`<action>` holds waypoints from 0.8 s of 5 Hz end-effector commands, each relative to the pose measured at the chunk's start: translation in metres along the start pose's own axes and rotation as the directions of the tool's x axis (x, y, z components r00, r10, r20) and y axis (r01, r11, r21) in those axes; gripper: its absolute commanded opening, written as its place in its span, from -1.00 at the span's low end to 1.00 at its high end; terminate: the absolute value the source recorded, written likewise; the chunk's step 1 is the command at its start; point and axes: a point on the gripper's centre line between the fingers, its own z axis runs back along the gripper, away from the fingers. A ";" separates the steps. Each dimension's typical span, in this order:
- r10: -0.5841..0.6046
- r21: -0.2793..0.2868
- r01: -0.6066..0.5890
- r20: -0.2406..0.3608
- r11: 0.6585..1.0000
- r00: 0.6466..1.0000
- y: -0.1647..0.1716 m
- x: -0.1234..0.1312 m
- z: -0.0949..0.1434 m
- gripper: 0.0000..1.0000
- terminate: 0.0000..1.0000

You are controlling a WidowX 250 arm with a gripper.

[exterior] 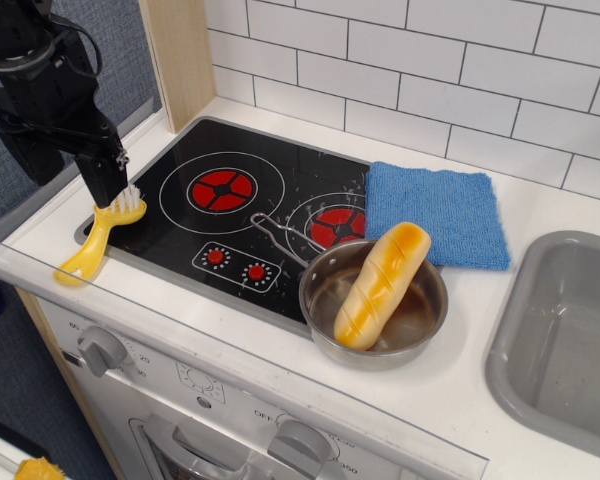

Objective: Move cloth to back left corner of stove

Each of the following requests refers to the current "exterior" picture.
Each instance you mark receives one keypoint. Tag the steel saucepan with handle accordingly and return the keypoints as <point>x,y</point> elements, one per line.
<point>325,284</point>

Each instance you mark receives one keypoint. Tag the grey oven knob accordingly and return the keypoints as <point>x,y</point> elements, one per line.
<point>100,350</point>
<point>299,444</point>

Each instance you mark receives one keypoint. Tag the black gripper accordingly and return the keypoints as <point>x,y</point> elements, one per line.
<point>47,107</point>

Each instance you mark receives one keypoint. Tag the grey left oven knob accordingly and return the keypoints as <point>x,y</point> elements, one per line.
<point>100,350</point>

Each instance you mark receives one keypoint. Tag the grey sink basin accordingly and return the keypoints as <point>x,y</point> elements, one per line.
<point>543,367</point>

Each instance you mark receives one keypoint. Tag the blue cloth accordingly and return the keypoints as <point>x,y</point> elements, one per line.
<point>458,210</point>

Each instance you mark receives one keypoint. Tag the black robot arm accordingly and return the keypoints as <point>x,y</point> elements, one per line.
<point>32,25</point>

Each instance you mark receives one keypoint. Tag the toy bread loaf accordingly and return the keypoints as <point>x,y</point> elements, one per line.
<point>382,283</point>

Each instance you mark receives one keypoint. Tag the yellow object bottom left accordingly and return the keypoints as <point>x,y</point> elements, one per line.
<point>39,469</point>

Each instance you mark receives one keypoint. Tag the grey right oven knob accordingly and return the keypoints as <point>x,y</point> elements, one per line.
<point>299,444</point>

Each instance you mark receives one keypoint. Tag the yellow dish brush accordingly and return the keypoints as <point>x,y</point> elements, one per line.
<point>127,208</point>

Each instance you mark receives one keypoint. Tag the white toy oven front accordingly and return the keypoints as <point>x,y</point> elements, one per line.
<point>164,419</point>

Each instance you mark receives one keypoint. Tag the black toy stove top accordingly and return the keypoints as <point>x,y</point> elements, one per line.
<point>234,215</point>

